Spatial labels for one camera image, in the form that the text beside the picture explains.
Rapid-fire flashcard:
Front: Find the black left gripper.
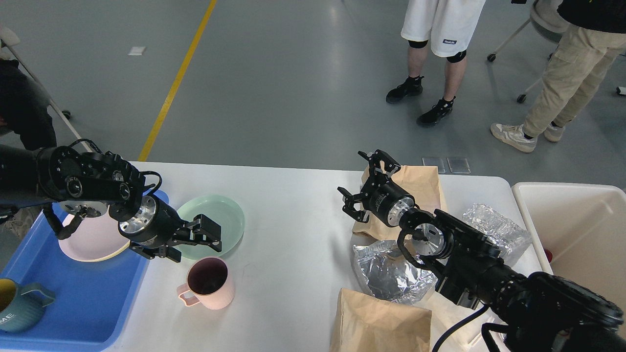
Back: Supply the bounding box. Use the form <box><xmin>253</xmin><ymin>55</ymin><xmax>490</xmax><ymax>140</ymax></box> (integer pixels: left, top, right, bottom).
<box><xmin>118</xmin><ymin>195</ymin><xmax>222</xmax><ymax>263</ymax></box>

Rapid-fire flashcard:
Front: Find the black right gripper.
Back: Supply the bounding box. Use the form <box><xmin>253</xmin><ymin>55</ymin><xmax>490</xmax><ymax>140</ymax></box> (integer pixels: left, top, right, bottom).
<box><xmin>337</xmin><ymin>150</ymin><xmax>416</xmax><ymax>227</ymax></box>

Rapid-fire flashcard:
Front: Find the pink ribbed mug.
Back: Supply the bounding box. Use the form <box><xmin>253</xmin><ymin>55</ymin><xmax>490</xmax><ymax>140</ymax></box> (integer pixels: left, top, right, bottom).
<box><xmin>176</xmin><ymin>257</ymin><xmax>235</xmax><ymax>310</ymax></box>

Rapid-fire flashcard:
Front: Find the green plate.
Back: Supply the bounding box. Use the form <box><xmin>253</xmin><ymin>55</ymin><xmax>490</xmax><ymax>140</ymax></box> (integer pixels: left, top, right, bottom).
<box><xmin>177</xmin><ymin>194</ymin><xmax>245</xmax><ymax>260</ymax></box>

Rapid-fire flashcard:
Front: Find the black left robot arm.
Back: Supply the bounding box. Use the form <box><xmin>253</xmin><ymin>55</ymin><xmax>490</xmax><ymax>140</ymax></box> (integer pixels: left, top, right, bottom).
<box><xmin>1</xmin><ymin>145</ymin><xmax>222</xmax><ymax>263</ymax></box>

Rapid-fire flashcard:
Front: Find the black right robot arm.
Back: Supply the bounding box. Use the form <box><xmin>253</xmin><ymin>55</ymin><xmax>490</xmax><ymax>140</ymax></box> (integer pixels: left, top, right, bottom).
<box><xmin>338</xmin><ymin>150</ymin><xmax>626</xmax><ymax>352</ymax></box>

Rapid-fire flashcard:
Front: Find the brown paper bag far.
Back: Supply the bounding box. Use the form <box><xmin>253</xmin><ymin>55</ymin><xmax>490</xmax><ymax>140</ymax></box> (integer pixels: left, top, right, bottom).
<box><xmin>352</xmin><ymin>165</ymin><xmax>447</xmax><ymax>240</ymax></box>

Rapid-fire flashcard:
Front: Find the brown paper bag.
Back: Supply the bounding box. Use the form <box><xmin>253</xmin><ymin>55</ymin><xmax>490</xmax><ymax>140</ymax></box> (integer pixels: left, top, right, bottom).
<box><xmin>329</xmin><ymin>288</ymin><xmax>432</xmax><ymax>352</ymax></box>
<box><xmin>352</xmin><ymin>165</ymin><xmax>447</xmax><ymax>240</ymax></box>

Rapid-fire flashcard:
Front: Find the pink plate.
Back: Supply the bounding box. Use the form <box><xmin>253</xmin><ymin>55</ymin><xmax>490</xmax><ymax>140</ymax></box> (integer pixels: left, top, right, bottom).
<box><xmin>58</xmin><ymin>214</ymin><xmax>130</xmax><ymax>263</ymax></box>

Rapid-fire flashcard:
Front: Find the crumpled foil large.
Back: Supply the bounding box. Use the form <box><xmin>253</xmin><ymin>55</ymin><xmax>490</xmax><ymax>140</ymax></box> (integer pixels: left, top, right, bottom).
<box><xmin>352</xmin><ymin>240</ymin><xmax>436</xmax><ymax>305</ymax></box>

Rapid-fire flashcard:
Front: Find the brown paper bag near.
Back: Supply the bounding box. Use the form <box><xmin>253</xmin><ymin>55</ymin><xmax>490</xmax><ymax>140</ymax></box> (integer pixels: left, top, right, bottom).
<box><xmin>329</xmin><ymin>288</ymin><xmax>432</xmax><ymax>352</ymax></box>

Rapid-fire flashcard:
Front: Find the crumpled foil small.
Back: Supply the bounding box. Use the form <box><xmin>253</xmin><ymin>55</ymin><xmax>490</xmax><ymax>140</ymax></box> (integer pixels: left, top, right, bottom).
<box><xmin>462</xmin><ymin>203</ymin><xmax>532</xmax><ymax>266</ymax></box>

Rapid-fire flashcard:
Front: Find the teal mug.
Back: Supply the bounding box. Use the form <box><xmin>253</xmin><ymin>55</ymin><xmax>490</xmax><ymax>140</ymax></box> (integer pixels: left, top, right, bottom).
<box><xmin>0</xmin><ymin>278</ymin><xmax>56</xmax><ymax>333</ymax></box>

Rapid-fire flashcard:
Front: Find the person in white shorts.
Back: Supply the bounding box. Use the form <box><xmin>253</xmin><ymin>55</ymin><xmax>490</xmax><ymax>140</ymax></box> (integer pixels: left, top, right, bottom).
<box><xmin>385</xmin><ymin>0</ymin><xmax>486</xmax><ymax>127</ymax></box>

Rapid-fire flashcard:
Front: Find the small red object in bin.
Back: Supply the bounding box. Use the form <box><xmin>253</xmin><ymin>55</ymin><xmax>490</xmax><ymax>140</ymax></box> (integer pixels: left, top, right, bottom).
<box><xmin>543</xmin><ymin>249</ymin><xmax>554</xmax><ymax>263</ymax></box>

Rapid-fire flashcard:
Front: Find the seated person at left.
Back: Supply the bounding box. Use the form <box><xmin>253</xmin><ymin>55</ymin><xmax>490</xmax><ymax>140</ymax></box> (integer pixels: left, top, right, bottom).
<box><xmin>0</xmin><ymin>58</ymin><xmax>57</xmax><ymax>150</ymax></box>

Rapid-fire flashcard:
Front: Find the white plastic bin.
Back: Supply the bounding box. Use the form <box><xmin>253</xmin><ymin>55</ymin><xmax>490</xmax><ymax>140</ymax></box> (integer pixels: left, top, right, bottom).
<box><xmin>512</xmin><ymin>182</ymin><xmax>626</xmax><ymax>309</ymax></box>

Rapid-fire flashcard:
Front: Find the person in beige trousers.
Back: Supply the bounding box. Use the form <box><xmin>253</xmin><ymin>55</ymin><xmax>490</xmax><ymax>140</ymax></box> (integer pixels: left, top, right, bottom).
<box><xmin>490</xmin><ymin>0</ymin><xmax>626</xmax><ymax>153</ymax></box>

